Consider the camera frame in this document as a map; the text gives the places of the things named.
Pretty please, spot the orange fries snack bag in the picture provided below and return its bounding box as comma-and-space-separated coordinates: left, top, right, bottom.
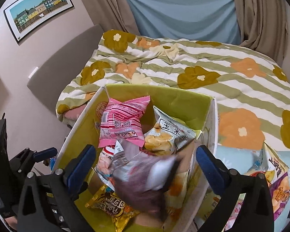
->
246, 142, 290, 219

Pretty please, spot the purple snack bag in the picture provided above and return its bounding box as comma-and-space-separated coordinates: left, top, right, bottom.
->
111, 139, 182, 221

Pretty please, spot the daisy print blue tablecloth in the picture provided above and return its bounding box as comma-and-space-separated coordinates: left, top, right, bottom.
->
195, 144, 290, 232

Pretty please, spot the gold snack packet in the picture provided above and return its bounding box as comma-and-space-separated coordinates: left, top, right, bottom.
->
85, 184, 140, 231

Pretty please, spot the grey corn snack bag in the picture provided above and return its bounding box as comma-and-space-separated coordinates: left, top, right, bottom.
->
143, 106, 196, 156

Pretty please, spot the pink striped snack bag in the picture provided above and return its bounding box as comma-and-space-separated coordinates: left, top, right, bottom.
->
98, 96, 151, 148

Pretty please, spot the green yellow cardboard box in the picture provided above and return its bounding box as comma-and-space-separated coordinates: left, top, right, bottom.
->
54, 83, 218, 231

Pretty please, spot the floral striped duvet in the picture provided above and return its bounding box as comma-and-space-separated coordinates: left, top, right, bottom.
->
55, 29, 290, 150

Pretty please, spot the grey padded headboard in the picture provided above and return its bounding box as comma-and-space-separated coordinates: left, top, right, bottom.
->
27, 25, 104, 115

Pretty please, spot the framed houses picture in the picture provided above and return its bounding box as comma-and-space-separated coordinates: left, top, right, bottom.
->
3, 0, 74, 43

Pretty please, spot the blue hanging cloth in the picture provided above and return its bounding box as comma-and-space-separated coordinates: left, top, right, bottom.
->
127, 0, 241, 45

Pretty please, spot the right beige curtain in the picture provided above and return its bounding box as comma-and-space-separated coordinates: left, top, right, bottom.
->
234, 0, 288, 65

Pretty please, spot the beige curtain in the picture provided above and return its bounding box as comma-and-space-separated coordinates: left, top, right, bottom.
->
234, 0, 288, 65
82, 0, 140, 35

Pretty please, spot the left beige curtain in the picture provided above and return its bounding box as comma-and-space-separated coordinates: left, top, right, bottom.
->
82, 0, 140, 35

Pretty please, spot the white wall switch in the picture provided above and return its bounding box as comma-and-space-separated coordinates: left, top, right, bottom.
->
28, 67, 39, 80

